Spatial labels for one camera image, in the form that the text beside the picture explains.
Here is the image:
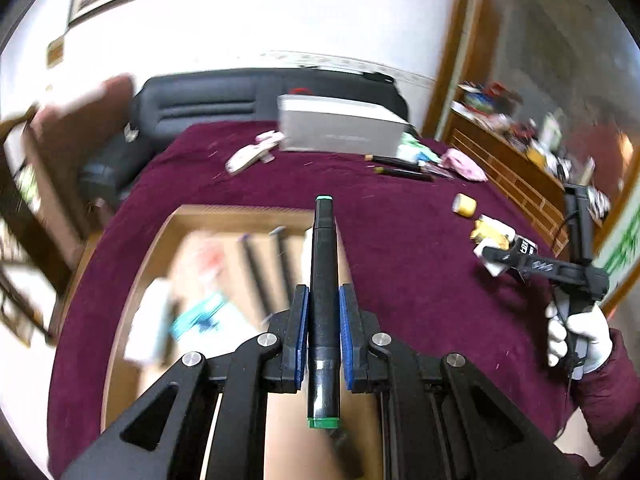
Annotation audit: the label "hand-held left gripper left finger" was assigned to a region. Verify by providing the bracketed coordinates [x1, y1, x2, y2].
[60, 284, 309, 480]

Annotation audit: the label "upholstered chair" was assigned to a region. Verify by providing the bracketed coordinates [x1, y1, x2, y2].
[25, 75, 137, 271]

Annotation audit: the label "person's right forearm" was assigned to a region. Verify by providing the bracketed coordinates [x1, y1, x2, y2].
[565, 329, 640, 467]

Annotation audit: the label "wooden chair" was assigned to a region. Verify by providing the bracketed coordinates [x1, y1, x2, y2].
[0, 110, 56, 347]

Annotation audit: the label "wooden door frame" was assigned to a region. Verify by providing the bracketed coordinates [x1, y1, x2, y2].
[425, 0, 501, 141]

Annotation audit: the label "wooden counter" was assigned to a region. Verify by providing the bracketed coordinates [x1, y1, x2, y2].
[440, 110, 626, 261]

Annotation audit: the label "white power strip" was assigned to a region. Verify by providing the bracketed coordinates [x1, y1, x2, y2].
[225, 130, 287, 175]

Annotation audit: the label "pink cloth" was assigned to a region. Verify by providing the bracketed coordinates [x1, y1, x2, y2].
[442, 149, 488, 182]

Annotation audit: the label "cardboard box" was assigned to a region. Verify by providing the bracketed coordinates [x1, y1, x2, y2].
[100, 205, 391, 480]

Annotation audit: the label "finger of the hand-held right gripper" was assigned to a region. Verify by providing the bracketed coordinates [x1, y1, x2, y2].
[479, 245, 568, 283]

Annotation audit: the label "green cloth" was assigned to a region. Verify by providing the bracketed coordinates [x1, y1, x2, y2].
[397, 132, 442, 163]

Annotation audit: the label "maroon tablecloth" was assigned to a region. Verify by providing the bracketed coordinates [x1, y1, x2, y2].
[47, 122, 591, 476]

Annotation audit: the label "small clear box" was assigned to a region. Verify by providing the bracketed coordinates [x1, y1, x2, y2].
[187, 237, 227, 282]

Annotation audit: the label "clear packaged pen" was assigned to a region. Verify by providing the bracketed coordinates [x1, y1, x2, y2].
[420, 160, 454, 179]

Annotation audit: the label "black snack packet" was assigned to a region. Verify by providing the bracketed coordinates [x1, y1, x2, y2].
[511, 235, 539, 257]

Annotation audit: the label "black pen gold tip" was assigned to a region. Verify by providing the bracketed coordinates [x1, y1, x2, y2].
[365, 154, 427, 169]
[375, 165, 437, 184]

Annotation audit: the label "black marker green caps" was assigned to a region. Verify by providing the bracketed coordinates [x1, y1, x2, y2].
[306, 195, 343, 429]

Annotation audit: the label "white roll pack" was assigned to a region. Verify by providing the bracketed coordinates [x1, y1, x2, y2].
[474, 234, 517, 277]

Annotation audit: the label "black marker purple cap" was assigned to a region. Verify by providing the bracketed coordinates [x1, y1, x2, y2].
[239, 232, 274, 312]

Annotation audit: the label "gold wall plaque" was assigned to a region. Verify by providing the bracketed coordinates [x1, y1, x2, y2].
[47, 35, 67, 67]

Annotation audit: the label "black leather sofa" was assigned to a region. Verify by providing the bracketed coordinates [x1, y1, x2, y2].
[80, 67, 408, 201]

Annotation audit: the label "teal print tissue pack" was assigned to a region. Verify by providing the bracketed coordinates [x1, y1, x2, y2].
[170, 292, 237, 344]

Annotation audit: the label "yellow packet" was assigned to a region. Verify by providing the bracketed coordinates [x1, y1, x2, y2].
[470, 215, 507, 242]

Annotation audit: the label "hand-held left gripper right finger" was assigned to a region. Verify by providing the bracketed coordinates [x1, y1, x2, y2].
[339, 284, 583, 480]

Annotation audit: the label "grey rectangular box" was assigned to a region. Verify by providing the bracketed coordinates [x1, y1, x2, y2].
[277, 94, 408, 158]

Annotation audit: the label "green landscape poster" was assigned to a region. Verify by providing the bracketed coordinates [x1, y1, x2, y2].
[600, 205, 640, 307]

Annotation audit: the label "person's right hand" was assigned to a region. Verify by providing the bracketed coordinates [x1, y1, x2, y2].
[545, 300, 614, 375]

